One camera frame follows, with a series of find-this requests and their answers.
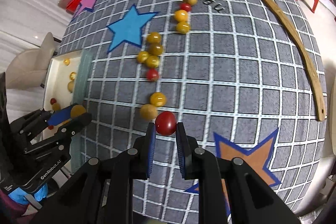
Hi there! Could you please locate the red tomato in tray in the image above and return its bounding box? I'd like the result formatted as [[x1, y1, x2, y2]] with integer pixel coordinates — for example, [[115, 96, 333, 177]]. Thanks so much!
[[50, 98, 57, 105]]

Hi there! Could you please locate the blue gloved left hand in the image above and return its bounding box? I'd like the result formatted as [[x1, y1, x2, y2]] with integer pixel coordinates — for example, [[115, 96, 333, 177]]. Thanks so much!
[[7, 182, 49, 205]]

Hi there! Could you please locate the yellow tomato in tray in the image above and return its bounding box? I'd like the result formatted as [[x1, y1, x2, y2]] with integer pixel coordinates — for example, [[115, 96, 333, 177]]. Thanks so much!
[[63, 59, 70, 66], [70, 72, 76, 81]]

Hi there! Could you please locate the red cherry tomato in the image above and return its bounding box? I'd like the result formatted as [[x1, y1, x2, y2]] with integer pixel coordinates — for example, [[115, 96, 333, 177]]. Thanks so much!
[[179, 2, 192, 12], [155, 111, 177, 136], [146, 68, 159, 82]]

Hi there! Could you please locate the yellow cherry tomato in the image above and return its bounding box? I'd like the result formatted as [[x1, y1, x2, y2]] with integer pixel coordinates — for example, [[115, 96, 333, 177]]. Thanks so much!
[[146, 32, 161, 44], [176, 22, 190, 34], [145, 55, 160, 68], [137, 51, 150, 64], [174, 10, 189, 22], [150, 92, 167, 107]]

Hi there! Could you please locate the beige chair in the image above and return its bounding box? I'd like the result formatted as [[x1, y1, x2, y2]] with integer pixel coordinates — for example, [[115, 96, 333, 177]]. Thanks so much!
[[5, 32, 56, 90]]

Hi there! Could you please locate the white rectangular tray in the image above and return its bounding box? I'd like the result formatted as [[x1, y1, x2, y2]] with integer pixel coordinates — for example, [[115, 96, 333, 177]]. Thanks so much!
[[41, 50, 93, 140]]

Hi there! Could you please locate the dark olive cherry tomato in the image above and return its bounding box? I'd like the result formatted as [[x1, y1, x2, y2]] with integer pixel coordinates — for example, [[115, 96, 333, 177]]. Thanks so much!
[[148, 43, 164, 56]]

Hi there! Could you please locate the long wooden stick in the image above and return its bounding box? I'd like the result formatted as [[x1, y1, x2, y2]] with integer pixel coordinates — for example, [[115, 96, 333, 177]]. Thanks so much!
[[240, 0, 327, 122]]

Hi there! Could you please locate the grey checkered star tablecloth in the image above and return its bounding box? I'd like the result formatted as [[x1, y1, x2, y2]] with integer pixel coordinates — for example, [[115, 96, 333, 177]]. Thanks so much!
[[60, 0, 326, 210]]

